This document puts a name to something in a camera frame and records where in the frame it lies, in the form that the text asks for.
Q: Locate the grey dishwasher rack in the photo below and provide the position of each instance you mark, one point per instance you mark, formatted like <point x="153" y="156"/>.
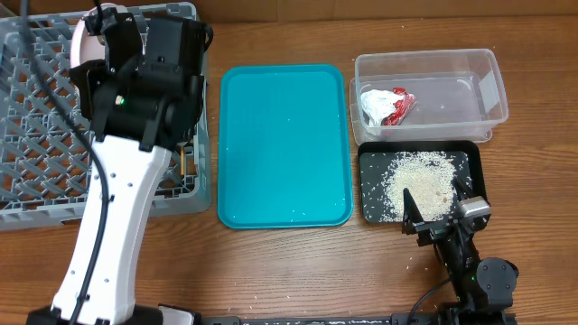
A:
<point x="44" y="169"/>

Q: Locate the rice pile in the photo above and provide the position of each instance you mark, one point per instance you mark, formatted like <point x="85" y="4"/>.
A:
<point x="428" y="176"/>

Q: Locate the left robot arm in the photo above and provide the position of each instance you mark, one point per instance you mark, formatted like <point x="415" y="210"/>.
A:
<point x="142" y="93"/>

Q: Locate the black waste tray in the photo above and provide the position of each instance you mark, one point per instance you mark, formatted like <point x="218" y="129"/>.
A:
<point x="470" y="148"/>

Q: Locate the teal plastic tray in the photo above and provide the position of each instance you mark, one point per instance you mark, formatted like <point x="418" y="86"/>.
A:
<point x="284" y="148"/>

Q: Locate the clear plastic container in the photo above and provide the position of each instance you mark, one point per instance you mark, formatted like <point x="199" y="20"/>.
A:
<point x="459" y="95"/>

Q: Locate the red wrapper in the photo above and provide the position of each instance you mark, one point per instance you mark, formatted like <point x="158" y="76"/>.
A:
<point x="402" y="107"/>

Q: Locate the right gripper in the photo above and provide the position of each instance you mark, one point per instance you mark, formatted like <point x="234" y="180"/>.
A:
<point x="437" y="229"/>

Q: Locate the large white plate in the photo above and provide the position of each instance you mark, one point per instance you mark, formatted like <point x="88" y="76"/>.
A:
<point x="86" y="48"/>

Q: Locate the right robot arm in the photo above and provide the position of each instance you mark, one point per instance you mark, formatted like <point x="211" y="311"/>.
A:
<point x="483" y="286"/>

